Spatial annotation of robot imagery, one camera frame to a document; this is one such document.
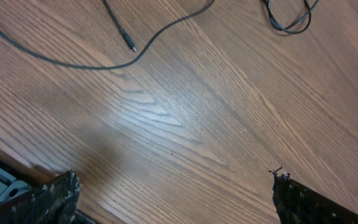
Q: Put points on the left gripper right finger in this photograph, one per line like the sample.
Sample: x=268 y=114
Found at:
x=296 y=203

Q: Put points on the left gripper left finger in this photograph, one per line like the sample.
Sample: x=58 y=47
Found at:
x=53 y=202

